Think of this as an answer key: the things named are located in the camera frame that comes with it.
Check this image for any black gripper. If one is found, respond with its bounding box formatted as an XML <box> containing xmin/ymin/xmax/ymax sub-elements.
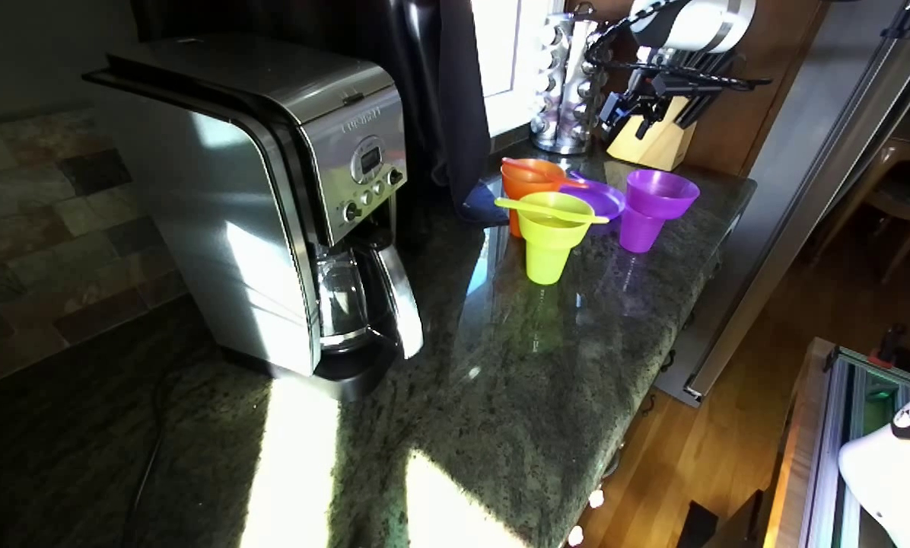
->
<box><xmin>600</xmin><ymin>54</ymin><xmax>762</xmax><ymax>128</ymax></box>

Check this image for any small purple plastic bowl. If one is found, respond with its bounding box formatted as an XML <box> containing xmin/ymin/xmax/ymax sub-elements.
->
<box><xmin>628</xmin><ymin>172</ymin><xmax>699</xmax><ymax>219</ymax></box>

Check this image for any purple plastic cup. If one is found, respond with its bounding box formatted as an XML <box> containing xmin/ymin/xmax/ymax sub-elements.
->
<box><xmin>618</xmin><ymin>207</ymin><xmax>664</xmax><ymax>252</ymax></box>

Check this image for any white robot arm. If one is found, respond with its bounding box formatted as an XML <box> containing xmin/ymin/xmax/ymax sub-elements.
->
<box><xmin>588</xmin><ymin>0</ymin><xmax>758</xmax><ymax>131</ymax></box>

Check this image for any wooden knife block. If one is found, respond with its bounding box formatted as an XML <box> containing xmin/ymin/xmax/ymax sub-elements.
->
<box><xmin>610</xmin><ymin>98</ymin><xmax>695</xmax><ymax>172</ymax></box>

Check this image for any orange plastic cup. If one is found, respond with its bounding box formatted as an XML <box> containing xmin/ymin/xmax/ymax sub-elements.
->
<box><xmin>500</xmin><ymin>158</ymin><xmax>566</xmax><ymax>197</ymax></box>

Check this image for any yellow-green plastic bowl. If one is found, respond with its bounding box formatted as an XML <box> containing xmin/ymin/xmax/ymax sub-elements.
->
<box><xmin>500</xmin><ymin>191</ymin><xmax>600</xmax><ymax>235</ymax></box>

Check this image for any yellow-green plastic cup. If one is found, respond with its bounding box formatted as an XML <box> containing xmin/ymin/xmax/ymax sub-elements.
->
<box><xmin>524</xmin><ymin>229</ymin><xmax>582</xmax><ymax>285</ymax></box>

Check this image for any purple plastic plate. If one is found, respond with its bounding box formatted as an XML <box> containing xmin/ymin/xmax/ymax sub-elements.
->
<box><xmin>563</xmin><ymin>179</ymin><xmax>623</xmax><ymax>225</ymax></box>

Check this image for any yellow-green plastic spoon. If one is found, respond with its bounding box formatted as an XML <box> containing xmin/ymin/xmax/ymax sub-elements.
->
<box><xmin>493</xmin><ymin>197</ymin><xmax>610</xmax><ymax>225</ymax></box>

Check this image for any stainless steel refrigerator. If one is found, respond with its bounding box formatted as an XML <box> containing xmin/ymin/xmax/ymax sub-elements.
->
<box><xmin>659</xmin><ymin>0</ymin><xmax>910</xmax><ymax>404</ymax></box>

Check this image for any wooden chair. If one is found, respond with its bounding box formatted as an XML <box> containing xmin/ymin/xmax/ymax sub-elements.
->
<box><xmin>813</xmin><ymin>110</ymin><xmax>910</xmax><ymax>280</ymax></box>

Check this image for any glass coffee carafe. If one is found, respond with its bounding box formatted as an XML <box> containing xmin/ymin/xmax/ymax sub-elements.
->
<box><xmin>318</xmin><ymin>243</ymin><xmax>423</xmax><ymax>382</ymax></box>

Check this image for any silver coffee maker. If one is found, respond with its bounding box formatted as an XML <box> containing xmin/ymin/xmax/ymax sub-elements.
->
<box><xmin>86</xmin><ymin>35</ymin><xmax>408</xmax><ymax>379</ymax></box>

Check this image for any white appliance with black knob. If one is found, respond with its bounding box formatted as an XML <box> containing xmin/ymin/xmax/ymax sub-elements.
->
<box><xmin>836</xmin><ymin>401</ymin><xmax>910</xmax><ymax>548</ymax></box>

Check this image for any window frame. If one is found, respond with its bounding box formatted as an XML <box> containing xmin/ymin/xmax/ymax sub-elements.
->
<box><xmin>472</xmin><ymin>0</ymin><xmax>563</xmax><ymax>138</ymax></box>

